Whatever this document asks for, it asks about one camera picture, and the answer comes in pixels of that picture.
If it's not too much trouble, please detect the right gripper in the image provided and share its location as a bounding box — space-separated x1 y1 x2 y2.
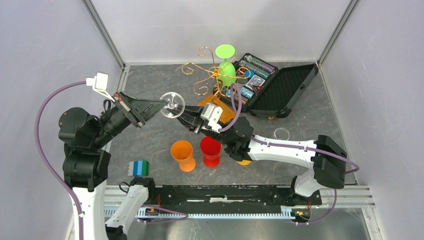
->
165 102 231 147

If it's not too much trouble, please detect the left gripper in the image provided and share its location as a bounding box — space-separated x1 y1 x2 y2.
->
91 87 168 146

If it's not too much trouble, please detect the clear wine glass back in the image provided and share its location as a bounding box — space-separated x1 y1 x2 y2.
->
160 92 186 119

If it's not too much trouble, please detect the clear wine glass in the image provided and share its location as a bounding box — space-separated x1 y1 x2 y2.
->
273 127 290 141
160 92 186 119

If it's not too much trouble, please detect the orange wine glass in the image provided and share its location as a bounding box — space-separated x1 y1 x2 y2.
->
170 140 196 172

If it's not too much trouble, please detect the red wine glass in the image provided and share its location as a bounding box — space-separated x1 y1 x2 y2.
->
200 136 222 168

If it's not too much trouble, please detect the green wine glass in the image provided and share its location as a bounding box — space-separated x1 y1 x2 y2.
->
215 44 236 87

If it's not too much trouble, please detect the yellow wine glass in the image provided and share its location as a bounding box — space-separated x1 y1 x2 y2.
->
237 159 252 166

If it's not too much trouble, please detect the clear wine glass front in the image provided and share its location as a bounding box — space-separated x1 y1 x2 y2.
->
273 127 290 141

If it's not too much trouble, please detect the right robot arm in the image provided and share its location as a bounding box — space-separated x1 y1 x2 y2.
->
166 103 347 204

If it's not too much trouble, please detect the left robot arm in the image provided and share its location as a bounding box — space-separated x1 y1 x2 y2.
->
58 92 167 240

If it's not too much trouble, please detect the blue green block stack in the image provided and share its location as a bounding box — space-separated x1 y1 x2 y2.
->
128 160 150 177

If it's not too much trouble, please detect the black poker chip case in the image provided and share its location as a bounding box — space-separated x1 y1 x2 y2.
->
233 53 319 119

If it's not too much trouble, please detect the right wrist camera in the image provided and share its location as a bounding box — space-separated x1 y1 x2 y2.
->
200 103 223 133

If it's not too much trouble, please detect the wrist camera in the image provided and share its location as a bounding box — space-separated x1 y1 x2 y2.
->
85 72 115 102
200 103 223 133

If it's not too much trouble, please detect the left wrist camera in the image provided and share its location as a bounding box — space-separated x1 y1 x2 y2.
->
85 72 115 102

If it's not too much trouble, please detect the gold wire glass rack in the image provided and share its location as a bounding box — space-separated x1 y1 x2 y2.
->
181 46 246 123

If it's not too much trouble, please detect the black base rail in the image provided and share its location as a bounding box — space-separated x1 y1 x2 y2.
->
126 179 323 224

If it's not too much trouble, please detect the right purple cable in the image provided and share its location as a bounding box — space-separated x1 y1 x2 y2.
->
218 82 361 226

